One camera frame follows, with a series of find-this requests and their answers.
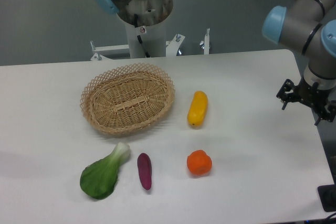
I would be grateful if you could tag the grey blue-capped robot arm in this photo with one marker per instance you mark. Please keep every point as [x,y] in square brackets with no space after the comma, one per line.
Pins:
[299,28]

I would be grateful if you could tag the orange round fruit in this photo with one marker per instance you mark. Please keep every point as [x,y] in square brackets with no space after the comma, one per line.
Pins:
[199,163]

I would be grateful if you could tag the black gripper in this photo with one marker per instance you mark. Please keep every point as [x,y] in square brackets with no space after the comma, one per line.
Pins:
[309,95]

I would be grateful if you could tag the purple eggplant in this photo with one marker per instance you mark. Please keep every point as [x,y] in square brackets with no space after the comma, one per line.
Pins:
[145,171]

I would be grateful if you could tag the black device at edge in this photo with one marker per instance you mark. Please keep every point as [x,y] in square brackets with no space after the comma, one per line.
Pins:
[327,197]

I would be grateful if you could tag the woven wicker basket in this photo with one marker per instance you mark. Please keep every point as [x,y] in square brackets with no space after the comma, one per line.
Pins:
[127,99]

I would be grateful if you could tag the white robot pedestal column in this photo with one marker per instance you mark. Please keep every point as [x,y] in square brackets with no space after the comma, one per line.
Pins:
[145,25]

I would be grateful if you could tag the green bok choy vegetable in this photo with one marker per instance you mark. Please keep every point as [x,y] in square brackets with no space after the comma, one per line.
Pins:
[99,179]

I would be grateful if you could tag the yellow elongated vegetable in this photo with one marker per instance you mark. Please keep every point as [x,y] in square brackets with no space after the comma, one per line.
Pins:
[198,109]

